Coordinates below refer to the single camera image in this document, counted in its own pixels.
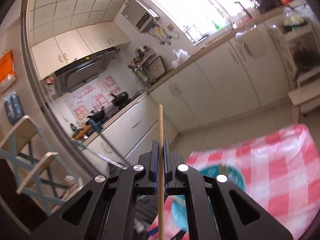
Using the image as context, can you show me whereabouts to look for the black wok on stove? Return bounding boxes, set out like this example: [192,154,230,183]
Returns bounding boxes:
[110,92,129,107]

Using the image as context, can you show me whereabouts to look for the cream upper kitchen cabinets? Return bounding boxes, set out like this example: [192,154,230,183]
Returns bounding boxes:
[31,21,131,80]

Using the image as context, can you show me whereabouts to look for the black range hood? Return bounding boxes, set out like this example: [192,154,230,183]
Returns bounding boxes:
[54,47,119,96]

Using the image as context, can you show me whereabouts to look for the teal perforated utensil holder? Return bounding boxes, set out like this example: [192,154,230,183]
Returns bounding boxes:
[171,164,247,233]

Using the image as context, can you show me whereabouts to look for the cream lower kitchen cabinets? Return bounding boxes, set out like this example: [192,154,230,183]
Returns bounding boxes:
[82,23,290,170]

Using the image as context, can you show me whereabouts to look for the grey wall water heater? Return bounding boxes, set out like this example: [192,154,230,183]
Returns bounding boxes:
[121,0,160,33]

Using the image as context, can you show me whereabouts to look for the red white checkered tablecloth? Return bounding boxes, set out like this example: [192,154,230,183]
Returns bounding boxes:
[147,123,320,240]

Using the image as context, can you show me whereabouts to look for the wooden chopstick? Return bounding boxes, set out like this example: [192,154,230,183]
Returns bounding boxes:
[158,105,164,240]

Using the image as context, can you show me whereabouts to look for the cream kitchen cabinets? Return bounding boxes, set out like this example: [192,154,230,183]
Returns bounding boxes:
[82,23,290,170]
[31,21,131,80]

